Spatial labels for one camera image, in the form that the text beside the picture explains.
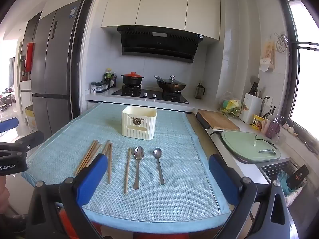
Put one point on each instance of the black gas hob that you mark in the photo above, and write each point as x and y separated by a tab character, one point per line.
149	95

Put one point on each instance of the white knife block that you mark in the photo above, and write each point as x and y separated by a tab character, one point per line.
250	109

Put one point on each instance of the large steel spoon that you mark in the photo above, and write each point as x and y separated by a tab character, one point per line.
139	153

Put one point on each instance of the steel sink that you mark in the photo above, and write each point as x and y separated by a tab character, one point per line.
274	166

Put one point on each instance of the purple soap dispenser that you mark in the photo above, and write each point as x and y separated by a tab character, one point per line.
273	128

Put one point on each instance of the grey refrigerator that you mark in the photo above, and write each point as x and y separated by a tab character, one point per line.
57	67

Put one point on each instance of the black clay pot red lid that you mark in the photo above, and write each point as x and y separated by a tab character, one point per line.
132	79

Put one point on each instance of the black range hood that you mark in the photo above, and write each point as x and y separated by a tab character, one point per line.
157	44

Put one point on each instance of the yellow instant noodle cup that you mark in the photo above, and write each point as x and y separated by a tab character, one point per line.
258	123

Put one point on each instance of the round metal steamer rack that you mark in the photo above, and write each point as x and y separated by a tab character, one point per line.
282	43

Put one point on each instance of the clear plastic bag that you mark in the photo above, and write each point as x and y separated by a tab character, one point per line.
230	103

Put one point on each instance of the bunch of wooden chopsticks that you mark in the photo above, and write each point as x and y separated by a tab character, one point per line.
109	166

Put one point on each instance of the blue cloth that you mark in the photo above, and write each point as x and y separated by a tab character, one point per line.
282	181

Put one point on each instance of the dark wok with glass lid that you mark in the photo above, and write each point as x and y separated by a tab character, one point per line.
172	84

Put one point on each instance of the small steel spoon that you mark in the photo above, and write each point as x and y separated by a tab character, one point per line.
157	152

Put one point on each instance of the brown water jug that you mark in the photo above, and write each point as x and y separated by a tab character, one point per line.
198	92

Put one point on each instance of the white label spice jar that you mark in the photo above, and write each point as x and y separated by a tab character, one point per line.
93	89

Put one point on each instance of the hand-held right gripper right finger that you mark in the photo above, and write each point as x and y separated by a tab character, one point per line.
223	179

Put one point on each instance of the spice jars and bottles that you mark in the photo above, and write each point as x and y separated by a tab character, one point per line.
102	86

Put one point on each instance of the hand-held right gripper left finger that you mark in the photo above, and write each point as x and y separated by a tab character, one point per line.
92	179

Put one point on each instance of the cream ribbed utensil holder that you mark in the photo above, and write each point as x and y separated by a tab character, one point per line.
139	132

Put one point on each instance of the cardboard box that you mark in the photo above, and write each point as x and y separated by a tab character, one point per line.
31	119

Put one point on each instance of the dark soy sauce bottle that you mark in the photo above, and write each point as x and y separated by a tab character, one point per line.
112	82

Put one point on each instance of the black phone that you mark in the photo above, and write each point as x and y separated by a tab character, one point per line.
297	176

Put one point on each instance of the grey spatula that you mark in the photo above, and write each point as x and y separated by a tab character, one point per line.
254	79

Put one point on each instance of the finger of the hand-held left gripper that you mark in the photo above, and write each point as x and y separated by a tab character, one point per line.
32	139
8	127

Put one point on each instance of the hanging paper bag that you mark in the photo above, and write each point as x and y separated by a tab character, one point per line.
268	54

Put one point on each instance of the wooden cutting board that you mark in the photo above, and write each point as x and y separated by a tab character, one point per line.
219	120

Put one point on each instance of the red wall hanging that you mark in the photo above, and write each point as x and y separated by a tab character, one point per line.
30	54

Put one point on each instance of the garlic bulbs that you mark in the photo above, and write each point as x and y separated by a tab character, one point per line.
290	128

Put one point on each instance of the light wooden chopstick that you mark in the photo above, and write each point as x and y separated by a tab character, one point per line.
127	169

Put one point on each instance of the light blue woven mat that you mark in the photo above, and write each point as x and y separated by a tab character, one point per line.
174	179

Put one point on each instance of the window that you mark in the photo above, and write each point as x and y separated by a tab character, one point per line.
307	79

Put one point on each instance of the white wall cabinet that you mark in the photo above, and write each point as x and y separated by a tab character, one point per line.
162	5

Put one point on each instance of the black griddle tray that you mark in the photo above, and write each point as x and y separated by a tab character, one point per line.
202	122

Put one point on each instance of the green label sauce bottle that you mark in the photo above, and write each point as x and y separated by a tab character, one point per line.
108	76

